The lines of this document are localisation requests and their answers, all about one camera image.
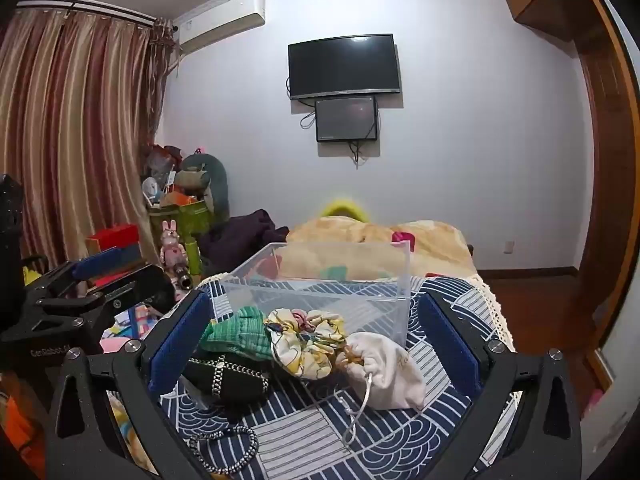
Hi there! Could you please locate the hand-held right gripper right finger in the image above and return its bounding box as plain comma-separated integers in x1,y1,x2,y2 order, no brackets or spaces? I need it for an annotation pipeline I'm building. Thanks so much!
417,290,586,480

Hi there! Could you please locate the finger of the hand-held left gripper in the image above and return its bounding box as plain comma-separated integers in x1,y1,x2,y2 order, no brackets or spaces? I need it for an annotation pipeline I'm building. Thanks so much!
30,264,177,328
22,246,146,311

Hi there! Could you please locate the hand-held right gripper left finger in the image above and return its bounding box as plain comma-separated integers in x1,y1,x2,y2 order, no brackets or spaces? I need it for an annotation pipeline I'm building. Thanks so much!
44,289,215,480

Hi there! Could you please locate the green knitted cloth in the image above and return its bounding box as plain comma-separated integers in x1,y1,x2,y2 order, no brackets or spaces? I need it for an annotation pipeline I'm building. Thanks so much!
199,307,281,362

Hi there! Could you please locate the white drawstring bag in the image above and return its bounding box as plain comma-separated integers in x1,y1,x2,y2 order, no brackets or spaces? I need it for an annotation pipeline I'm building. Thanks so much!
336,331,427,449

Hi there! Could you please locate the black chain-trim bag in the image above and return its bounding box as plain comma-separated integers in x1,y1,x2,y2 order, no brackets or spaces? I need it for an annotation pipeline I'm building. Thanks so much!
181,353,272,476

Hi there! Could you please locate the yellow floral fabric pouch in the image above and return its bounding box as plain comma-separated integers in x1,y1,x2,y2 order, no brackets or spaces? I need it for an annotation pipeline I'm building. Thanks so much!
264,308,349,381

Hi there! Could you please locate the clear plastic storage box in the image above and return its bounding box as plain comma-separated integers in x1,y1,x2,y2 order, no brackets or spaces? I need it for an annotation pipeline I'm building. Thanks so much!
218,241,414,349

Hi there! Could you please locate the red box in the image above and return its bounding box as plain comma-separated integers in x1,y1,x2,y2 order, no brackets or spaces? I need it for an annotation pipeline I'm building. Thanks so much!
84,223,141,255

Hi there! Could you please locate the colourful printed mat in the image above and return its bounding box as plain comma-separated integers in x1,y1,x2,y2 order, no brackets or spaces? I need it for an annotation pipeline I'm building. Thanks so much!
99,304,163,357

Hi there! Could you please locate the pink rabbit toy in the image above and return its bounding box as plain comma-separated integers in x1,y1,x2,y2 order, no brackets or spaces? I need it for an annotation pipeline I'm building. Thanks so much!
159,218,187,267

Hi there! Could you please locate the white crochet bed cover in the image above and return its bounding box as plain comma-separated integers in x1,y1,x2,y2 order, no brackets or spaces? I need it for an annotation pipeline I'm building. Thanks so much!
470,269,519,361

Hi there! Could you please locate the orange cloth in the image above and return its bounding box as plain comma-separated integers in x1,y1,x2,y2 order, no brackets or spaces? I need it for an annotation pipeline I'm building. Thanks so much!
0,389,37,463

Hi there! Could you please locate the pile of toys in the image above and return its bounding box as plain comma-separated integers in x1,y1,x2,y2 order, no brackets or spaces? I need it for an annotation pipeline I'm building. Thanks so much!
142,142,184,209

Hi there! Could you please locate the dark purple cloth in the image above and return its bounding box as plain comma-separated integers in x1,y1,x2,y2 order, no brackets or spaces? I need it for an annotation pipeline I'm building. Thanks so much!
197,208,291,277

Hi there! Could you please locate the green dinosaur plush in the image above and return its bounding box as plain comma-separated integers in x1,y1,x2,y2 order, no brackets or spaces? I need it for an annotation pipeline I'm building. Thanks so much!
179,152,231,222

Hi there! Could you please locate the striped brown curtain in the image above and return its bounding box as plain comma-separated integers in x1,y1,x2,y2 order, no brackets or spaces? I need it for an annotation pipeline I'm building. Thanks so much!
0,7,170,283

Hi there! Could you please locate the blue patterned blanket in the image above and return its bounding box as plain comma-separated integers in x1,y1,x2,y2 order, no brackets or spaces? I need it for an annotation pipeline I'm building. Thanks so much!
107,274,517,480

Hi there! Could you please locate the yellow-green rounded object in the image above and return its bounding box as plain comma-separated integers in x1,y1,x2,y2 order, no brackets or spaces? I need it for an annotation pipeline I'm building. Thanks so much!
320,198,372,222

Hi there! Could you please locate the curtain rod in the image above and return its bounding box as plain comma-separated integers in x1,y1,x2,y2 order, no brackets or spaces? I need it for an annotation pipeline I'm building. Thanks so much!
15,0,174,27

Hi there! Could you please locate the white air conditioner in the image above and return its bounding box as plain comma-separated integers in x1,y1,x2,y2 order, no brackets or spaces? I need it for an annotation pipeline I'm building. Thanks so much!
175,9,266,56

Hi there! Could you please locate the small black wall monitor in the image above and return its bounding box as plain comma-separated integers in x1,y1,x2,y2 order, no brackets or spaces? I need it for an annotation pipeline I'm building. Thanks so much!
314,95,379,144

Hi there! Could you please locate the large black wall television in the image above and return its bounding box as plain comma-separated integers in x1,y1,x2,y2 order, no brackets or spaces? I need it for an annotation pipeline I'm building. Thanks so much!
287,33,402,101

